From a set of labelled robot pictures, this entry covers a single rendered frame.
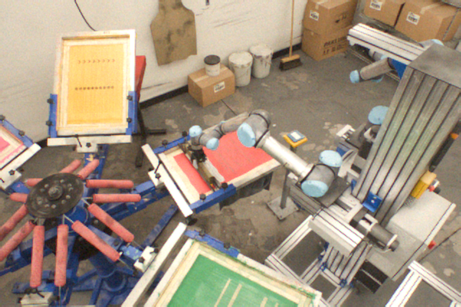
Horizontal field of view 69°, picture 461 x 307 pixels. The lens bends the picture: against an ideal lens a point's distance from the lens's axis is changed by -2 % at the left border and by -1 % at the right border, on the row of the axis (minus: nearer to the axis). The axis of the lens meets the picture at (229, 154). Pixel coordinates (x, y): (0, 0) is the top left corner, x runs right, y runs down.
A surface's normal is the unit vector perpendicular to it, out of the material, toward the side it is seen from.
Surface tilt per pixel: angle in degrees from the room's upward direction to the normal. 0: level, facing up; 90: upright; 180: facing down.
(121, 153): 0
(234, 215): 0
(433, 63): 0
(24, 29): 90
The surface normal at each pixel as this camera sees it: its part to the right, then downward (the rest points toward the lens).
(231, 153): -0.01, -0.67
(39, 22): 0.53, 0.63
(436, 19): -0.85, 0.37
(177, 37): 0.05, 0.73
